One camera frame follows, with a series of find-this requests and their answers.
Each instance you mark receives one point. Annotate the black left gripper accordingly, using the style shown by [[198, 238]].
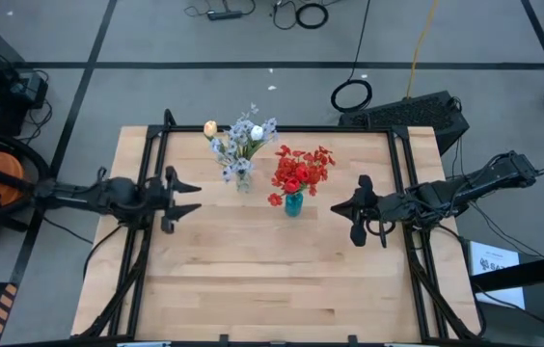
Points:
[[156, 200]]

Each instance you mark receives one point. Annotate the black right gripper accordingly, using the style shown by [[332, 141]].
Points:
[[390, 207]]

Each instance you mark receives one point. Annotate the red flower bunch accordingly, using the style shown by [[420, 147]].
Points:
[[322, 156]]

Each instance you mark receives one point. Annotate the white small-blossom flower bunch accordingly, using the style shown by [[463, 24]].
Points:
[[243, 130], [240, 166]]

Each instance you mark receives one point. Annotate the cream yellow tulip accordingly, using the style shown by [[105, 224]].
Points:
[[210, 128]]

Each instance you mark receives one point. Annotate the white tulip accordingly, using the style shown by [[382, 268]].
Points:
[[256, 132]]

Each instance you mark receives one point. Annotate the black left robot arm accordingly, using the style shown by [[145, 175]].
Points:
[[108, 195]]

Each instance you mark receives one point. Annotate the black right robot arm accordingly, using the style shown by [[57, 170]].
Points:
[[465, 185]]

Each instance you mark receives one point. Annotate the teal glass vase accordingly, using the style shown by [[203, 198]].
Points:
[[293, 206]]

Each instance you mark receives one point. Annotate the clear glass vase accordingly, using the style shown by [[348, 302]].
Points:
[[243, 184]]

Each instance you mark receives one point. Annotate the orange black vacuum cleaner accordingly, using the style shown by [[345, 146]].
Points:
[[46, 166]]

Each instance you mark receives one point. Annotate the white printed sign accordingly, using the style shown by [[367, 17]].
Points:
[[494, 279]]

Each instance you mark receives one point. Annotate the black metal beam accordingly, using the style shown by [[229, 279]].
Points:
[[532, 272]]

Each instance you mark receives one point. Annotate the black power strip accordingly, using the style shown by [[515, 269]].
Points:
[[224, 15]]

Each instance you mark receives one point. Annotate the black table frame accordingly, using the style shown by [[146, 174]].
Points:
[[277, 129]]

